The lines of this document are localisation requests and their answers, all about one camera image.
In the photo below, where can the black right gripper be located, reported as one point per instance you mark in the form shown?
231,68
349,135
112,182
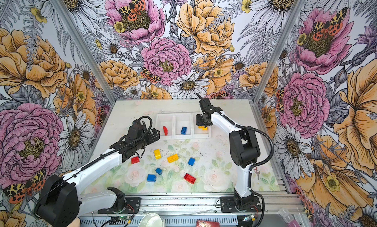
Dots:
198,122

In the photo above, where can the blue lego long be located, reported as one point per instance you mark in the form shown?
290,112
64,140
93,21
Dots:
184,130

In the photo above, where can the red lego small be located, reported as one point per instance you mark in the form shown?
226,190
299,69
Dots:
135,160

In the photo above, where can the yellow lego small centre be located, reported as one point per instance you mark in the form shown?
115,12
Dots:
157,154

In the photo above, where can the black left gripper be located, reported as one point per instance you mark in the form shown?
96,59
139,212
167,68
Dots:
151,139

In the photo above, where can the green circuit board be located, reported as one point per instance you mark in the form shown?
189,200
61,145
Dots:
120,219
249,218

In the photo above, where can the green circuit board right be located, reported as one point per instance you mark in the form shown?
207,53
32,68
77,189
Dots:
249,218

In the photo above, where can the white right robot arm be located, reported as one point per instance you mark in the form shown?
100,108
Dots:
244,150

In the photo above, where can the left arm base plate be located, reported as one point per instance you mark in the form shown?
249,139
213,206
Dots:
131,206

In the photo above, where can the white round cup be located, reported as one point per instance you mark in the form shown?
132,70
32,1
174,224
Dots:
152,220

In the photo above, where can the white three-compartment tray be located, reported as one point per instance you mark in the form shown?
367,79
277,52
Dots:
175,121

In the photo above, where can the green circuit board left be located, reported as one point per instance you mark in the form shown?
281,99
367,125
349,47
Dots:
120,219

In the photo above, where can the red packet at bottom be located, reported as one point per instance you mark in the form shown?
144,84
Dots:
201,223

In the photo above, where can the red lego long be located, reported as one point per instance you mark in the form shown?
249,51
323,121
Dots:
189,178

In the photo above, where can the clear plastic bottle pink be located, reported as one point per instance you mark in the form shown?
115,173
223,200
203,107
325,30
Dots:
288,218

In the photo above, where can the blue lego lower left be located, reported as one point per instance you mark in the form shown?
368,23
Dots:
151,178

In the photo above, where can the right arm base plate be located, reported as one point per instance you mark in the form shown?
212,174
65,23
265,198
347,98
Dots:
228,205

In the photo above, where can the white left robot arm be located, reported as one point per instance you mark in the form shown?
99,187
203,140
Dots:
62,200

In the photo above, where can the blue lego small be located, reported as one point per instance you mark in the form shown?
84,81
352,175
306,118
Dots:
159,171
191,161

